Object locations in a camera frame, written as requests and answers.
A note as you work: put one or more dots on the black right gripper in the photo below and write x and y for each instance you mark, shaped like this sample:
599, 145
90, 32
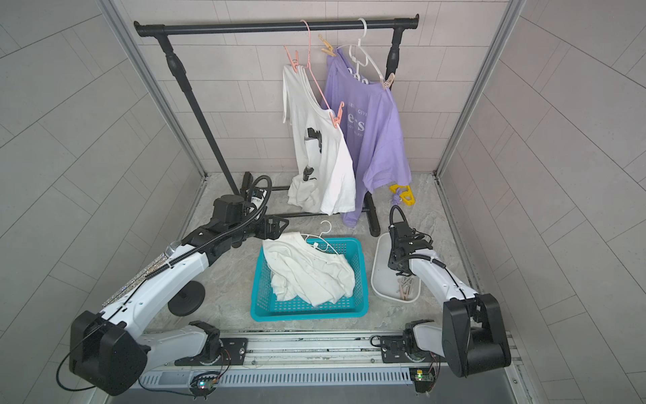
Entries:
391, 261

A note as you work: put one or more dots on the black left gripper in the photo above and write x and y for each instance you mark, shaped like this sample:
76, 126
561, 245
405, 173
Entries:
273, 233

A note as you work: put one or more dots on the white plastic hanger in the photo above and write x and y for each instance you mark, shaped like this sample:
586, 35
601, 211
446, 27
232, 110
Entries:
361, 58
320, 237

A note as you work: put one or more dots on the white garment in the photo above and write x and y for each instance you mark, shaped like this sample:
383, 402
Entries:
315, 273
325, 182

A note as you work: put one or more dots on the pink clothespin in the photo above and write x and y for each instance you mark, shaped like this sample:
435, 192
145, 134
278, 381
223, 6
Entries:
293, 58
336, 117
387, 84

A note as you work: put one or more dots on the purple t-shirt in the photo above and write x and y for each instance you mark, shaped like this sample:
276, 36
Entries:
371, 128

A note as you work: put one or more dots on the beige clothespin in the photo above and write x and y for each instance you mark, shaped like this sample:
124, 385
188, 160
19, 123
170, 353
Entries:
328, 49

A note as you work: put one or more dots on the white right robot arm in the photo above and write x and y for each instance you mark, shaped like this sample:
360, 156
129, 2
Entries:
454, 303

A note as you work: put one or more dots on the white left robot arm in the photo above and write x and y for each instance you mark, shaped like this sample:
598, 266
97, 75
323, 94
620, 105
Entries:
161, 293

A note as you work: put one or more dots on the yellow plastic triangle toy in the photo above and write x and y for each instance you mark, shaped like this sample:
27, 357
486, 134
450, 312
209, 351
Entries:
402, 195

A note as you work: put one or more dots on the white plastic clothespin tray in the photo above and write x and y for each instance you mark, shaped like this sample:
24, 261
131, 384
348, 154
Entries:
386, 283

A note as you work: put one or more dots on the teal plastic laundry basket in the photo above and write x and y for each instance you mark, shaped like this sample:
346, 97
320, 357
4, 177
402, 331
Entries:
265, 306

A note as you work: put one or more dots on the silver microphone head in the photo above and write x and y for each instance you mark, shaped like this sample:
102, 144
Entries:
171, 248

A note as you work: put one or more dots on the black round base stand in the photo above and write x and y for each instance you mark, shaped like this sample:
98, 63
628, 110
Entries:
188, 300

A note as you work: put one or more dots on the right circuit board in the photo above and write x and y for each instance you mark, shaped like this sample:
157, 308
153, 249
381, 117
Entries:
424, 380

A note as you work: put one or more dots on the circuit board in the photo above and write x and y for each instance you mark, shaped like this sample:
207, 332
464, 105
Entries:
202, 385
424, 380

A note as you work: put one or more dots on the left circuit board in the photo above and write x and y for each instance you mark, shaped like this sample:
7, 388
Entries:
202, 385

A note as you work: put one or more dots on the black metal clothes rack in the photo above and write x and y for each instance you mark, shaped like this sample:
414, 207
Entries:
162, 33

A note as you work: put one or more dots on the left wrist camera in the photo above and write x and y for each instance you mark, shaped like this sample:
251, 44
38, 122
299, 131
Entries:
257, 196

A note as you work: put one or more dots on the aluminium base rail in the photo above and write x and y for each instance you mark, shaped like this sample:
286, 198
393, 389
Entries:
311, 349

